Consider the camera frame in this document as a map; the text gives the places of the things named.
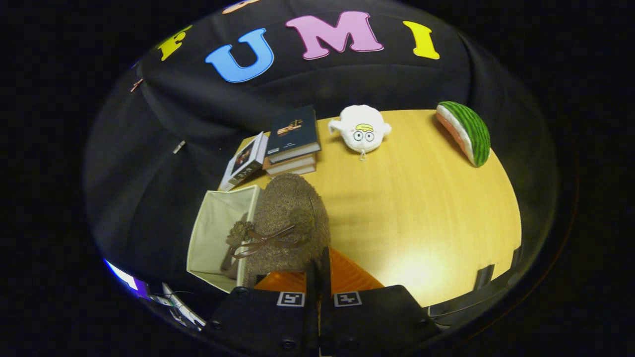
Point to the white plush toy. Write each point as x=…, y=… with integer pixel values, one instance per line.
x=347, y=119

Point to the beige fabric storage box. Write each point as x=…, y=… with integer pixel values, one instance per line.
x=213, y=233

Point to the reddish cover book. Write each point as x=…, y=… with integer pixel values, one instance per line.
x=297, y=171

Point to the black backdrop cloth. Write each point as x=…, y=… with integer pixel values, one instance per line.
x=397, y=79

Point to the copper binder clip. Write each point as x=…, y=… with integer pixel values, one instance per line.
x=136, y=85

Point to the lit computer screen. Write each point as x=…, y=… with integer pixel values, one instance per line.
x=126, y=277

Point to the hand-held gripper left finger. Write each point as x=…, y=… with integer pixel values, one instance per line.
x=263, y=317

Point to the brown fuzzy shoe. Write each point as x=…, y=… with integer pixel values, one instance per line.
x=292, y=208
x=229, y=267

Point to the brown cover book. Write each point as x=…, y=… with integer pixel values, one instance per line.
x=292, y=164

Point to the silver binder clip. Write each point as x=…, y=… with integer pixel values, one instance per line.
x=178, y=146

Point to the watermelon slice plush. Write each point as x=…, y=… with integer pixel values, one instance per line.
x=471, y=129

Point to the white portrait book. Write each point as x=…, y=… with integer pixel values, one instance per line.
x=246, y=161

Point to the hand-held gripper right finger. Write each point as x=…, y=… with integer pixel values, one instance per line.
x=377, y=317

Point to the dark blue book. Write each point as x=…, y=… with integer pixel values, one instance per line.
x=295, y=131

